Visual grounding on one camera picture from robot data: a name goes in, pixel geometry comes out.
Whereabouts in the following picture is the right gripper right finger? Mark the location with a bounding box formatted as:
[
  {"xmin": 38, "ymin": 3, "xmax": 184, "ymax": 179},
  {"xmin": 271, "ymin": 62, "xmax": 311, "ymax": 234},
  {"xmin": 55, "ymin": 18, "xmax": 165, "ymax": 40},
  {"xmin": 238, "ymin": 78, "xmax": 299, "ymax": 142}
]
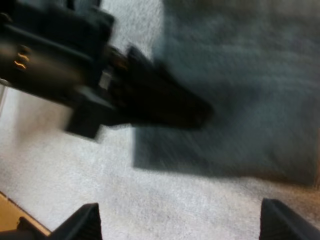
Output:
[{"xmin": 258, "ymin": 197, "xmax": 320, "ymax": 240}]

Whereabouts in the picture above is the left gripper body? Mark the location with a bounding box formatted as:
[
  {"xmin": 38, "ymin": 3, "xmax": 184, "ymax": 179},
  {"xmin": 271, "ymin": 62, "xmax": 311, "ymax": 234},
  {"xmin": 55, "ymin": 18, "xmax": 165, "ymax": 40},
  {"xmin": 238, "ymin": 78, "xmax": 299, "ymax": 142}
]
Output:
[{"xmin": 0, "ymin": 4, "xmax": 119, "ymax": 143}]

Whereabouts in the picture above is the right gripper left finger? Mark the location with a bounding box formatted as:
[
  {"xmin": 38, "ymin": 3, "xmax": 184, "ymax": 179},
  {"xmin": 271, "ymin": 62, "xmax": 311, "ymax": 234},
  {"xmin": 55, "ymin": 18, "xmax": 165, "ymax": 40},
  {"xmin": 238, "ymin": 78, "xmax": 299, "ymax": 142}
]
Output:
[{"xmin": 50, "ymin": 202, "xmax": 104, "ymax": 240}]

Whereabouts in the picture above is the grey-green towel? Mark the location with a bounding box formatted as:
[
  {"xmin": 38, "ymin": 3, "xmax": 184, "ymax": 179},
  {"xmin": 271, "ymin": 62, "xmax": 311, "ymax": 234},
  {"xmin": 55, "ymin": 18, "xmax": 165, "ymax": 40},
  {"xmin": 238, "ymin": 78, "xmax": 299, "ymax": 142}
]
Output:
[{"xmin": 133, "ymin": 0, "xmax": 320, "ymax": 187}]

